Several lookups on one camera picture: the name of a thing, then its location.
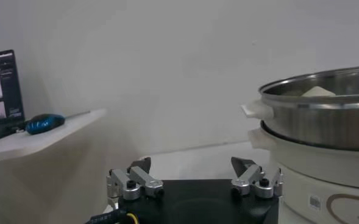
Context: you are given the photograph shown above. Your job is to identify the blue computer mouse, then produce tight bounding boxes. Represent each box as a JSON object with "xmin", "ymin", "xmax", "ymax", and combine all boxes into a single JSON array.
[{"xmin": 25, "ymin": 113, "xmax": 66, "ymax": 136}]

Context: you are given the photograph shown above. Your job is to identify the white electric cooker base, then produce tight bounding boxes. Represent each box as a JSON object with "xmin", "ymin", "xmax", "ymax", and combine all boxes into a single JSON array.
[{"xmin": 247, "ymin": 121, "xmax": 359, "ymax": 224}]

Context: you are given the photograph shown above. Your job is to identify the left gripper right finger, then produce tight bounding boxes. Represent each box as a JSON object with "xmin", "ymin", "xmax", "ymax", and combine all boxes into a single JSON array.
[{"xmin": 230, "ymin": 156, "xmax": 285, "ymax": 201}]

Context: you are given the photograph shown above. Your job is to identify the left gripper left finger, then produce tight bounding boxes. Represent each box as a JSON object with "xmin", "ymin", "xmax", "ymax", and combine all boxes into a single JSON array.
[{"xmin": 105, "ymin": 156, "xmax": 165, "ymax": 211}]

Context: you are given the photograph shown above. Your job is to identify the stainless steel steamer basket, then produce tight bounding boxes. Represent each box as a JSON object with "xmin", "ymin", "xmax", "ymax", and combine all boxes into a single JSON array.
[{"xmin": 241, "ymin": 64, "xmax": 359, "ymax": 152}]

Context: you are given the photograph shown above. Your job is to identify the white side table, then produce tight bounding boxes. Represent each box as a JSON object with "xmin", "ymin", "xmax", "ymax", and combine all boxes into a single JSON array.
[{"xmin": 0, "ymin": 108, "xmax": 107, "ymax": 164}]

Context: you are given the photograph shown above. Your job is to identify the white steamed baozi bun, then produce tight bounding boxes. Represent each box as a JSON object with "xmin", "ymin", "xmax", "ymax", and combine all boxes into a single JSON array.
[{"xmin": 300, "ymin": 85, "xmax": 337, "ymax": 98}]

